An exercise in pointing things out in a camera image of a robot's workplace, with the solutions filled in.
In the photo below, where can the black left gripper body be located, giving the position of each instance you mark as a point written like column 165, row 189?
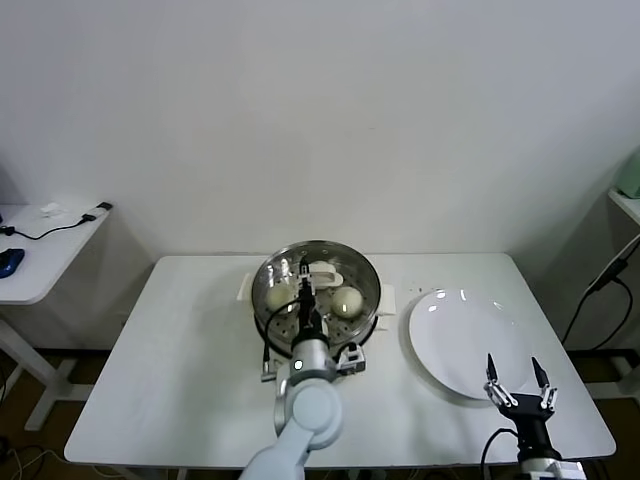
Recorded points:
column 311, row 320

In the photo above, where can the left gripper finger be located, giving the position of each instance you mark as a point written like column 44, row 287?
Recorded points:
column 313, row 286
column 304, row 272

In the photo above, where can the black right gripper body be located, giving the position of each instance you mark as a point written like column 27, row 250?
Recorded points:
column 530, row 425

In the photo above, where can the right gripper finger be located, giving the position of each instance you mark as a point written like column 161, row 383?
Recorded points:
column 492, row 370
column 539, row 372

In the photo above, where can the glass pot lid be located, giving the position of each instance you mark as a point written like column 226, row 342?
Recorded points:
column 330, row 275

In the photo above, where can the white steamed baozi bun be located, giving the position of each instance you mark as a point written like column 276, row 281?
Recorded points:
column 276, row 299
column 346, row 302

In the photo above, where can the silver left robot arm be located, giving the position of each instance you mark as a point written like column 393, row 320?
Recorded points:
column 315, row 410

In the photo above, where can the stainless steel steamer basket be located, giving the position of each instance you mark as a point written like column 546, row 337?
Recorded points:
column 369, row 300

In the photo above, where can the white round plate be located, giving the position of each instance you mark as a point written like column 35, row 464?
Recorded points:
column 450, row 340

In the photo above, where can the black white power strip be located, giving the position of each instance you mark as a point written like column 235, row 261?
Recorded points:
column 611, row 270

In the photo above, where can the white side desk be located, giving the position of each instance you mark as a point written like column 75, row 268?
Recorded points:
column 627, row 207
column 55, row 250

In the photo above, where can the grey usb adapter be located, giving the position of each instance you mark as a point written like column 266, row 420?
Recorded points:
column 105, row 205

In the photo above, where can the pale green appliance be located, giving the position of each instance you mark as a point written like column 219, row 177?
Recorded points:
column 632, row 177

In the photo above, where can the white crumpled tissue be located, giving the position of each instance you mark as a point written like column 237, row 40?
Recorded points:
column 50, row 211

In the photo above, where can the blue computer mouse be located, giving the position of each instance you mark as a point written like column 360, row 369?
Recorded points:
column 11, row 262

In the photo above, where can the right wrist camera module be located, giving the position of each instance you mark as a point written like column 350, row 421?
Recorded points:
column 567, row 471

